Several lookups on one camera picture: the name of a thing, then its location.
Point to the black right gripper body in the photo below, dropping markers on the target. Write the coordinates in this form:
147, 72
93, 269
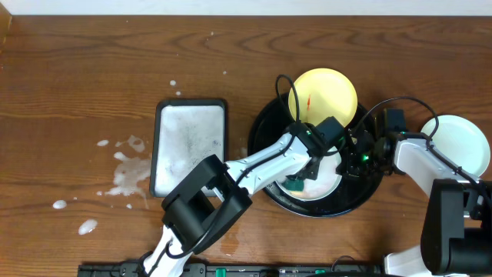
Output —
367, 165

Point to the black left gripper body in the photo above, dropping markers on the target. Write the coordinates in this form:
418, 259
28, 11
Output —
310, 169

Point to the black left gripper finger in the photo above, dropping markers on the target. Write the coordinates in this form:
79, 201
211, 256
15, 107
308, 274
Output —
312, 168
301, 176

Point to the green yellow sponge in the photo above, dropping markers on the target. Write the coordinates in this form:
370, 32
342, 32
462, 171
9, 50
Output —
294, 185

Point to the light blue plate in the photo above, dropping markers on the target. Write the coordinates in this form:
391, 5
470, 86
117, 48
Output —
327, 181

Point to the white plate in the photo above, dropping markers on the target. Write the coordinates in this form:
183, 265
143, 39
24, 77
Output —
463, 143

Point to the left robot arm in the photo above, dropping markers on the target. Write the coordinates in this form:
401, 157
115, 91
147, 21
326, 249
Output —
215, 194

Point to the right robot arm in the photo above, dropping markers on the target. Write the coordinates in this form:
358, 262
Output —
456, 235

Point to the round black tray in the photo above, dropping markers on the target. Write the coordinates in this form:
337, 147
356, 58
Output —
352, 192

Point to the rectangular black soap tray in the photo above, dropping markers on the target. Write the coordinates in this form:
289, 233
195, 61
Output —
186, 132

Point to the yellow plate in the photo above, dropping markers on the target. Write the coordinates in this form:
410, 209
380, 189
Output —
324, 92

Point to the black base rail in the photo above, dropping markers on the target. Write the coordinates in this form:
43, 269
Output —
132, 269

